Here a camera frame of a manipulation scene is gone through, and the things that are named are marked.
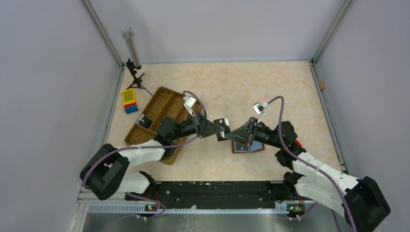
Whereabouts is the orange yellow round toy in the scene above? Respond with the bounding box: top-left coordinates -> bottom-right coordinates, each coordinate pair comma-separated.
294,140 -> 302,147

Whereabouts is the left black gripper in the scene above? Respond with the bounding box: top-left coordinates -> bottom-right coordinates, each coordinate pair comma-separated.
170,111 -> 225,141

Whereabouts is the woven straw divided tray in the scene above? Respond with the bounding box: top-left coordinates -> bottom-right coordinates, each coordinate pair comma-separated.
124,86 -> 203,166

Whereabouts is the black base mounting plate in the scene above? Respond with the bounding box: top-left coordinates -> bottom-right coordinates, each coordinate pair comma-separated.
141,181 -> 306,209

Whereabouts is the small tan wall block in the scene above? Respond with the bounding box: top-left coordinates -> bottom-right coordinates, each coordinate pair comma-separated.
318,81 -> 326,91

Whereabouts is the stack of credit cards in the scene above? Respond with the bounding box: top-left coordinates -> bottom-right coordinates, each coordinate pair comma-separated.
136,114 -> 153,129

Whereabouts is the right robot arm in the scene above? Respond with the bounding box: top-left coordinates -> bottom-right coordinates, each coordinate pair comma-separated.
224,117 -> 391,232

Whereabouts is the colourful toy brick block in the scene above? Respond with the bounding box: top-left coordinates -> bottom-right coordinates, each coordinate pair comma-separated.
121,88 -> 139,114

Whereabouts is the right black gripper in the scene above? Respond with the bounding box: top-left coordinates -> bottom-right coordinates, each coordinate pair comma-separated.
225,116 -> 284,149

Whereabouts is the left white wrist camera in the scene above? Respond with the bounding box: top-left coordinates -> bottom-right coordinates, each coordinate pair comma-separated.
183,96 -> 196,116

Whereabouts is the grey tube on tripod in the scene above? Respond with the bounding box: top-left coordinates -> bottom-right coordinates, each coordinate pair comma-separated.
121,25 -> 153,96

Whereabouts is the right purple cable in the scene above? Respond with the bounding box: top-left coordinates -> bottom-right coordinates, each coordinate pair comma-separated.
264,96 -> 358,232

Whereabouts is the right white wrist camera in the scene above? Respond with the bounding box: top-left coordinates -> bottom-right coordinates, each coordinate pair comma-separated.
253,102 -> 269,123

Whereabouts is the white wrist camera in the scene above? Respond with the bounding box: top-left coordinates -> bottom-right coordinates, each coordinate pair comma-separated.
183,96 -> 196,116
253,102 -> 269,123

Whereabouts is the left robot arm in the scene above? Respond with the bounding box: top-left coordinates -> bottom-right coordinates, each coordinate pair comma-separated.
79,112 -> 225,201

